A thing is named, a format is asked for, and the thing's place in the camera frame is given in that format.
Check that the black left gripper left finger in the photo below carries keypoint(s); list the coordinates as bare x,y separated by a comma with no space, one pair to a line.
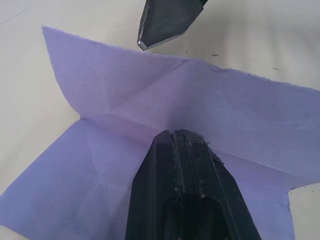
150,190

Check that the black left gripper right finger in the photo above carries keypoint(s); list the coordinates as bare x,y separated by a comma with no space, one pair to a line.
215,190

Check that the purple sheet of paper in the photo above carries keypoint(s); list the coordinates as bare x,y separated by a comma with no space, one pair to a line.
205,100

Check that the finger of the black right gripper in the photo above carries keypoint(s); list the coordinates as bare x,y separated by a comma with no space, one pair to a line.
166,22

